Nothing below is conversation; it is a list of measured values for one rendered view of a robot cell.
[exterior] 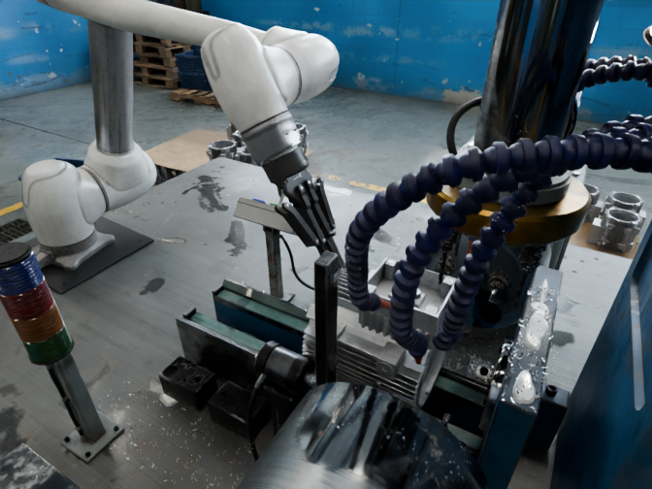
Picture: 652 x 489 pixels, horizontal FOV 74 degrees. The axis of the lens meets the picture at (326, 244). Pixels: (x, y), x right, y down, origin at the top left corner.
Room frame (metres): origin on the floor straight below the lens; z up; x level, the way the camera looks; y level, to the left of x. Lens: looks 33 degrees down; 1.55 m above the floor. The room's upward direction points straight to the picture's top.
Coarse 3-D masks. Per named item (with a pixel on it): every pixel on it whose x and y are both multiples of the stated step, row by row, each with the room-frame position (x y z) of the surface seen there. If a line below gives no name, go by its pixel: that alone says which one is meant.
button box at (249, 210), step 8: (240, 200) 0.93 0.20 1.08; (248, 200) 0.92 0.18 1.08; (240, 208) 0.92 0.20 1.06; (248, 208) 0.91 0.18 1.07; (256, 208) 0.90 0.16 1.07; (264, 208) 0.89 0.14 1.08; (272, 208) 0.89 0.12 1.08; (240, 216) 0.90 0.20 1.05; (248, 216) 0.90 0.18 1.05; (256, 216) 0.89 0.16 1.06; (264, 216) 0.88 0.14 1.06; (272, 216) 0.87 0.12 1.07; (280, 216) 0.87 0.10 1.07; (264, 224) 0.87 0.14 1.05; (272, 224) 0.86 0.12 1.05; (280, 224) 0.85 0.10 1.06; (288, 224) 0.85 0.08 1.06; (288, 232) 0.84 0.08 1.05
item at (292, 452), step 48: (336, 384) 0.33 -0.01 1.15; (288, 432) 0.28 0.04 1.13; (336, 432) 0.26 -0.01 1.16; (384, 432) 0.26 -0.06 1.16; (432, 432) 0.27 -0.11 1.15; (288, 480) 0.22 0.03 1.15; (336, 480) 0.21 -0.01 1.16; (384, 480) 0.21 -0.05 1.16; (432, 480) 0.22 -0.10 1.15; (480, 480) 0.24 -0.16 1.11
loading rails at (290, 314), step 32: (224, 288) 0.80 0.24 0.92; (192, 320) 0.69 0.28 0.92; (224, 320) 0.76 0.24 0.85; (256, 320) 0.71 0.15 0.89; (288, 320) 0.69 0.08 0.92; (192, 352) 0.66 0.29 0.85; (224, 352) 0.62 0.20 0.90; (256, 352) 0.58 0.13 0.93; (448, 384) 0.52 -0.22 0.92; (480, 384) 0.51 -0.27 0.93; (480, 416) 0.48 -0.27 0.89
